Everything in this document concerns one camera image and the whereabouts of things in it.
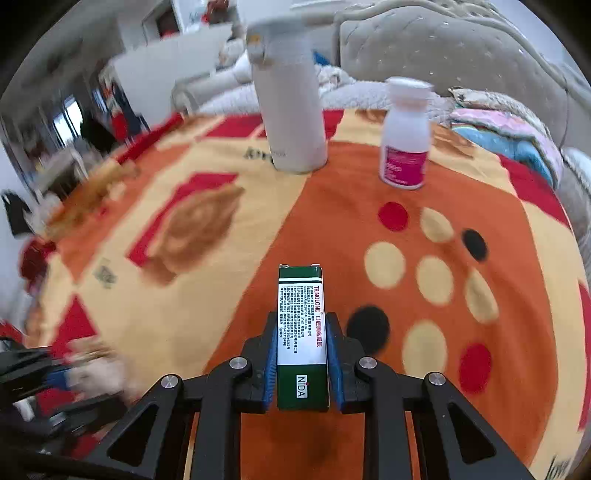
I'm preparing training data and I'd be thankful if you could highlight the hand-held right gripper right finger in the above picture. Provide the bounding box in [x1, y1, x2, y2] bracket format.
[323, 311, 536, 480]

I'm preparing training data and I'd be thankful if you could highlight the pastel folded blanket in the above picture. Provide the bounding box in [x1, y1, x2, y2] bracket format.
[448, 88, 565, 188]

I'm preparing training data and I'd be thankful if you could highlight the beige tufted headboard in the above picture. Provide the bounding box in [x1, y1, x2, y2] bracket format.
[291, 0, 591, 148]

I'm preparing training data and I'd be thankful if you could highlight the white lace pillow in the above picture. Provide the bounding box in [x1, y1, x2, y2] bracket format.
[561, 148, 591, 195]

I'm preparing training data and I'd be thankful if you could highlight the white pill bottle pink label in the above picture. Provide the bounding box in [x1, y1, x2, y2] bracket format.
[379, 76, 435, 191]

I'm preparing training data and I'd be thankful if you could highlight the white carved bed frame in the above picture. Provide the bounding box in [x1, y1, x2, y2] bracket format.
[171, 76, 252, 114]

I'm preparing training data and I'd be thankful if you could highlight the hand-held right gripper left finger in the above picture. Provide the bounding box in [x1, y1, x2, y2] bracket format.
[85, 311, 280, 480]

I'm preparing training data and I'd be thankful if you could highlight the white thermos bottle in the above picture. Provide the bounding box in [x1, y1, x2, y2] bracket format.
[246, 18, 329, 175]

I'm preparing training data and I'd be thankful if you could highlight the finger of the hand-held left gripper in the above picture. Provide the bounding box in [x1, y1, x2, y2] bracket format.
[41, 397, 132, 439]
[0, 348, 70, 388]

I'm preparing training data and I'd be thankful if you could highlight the green medicine box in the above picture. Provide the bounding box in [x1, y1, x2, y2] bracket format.
[276, 264, 329, 413]

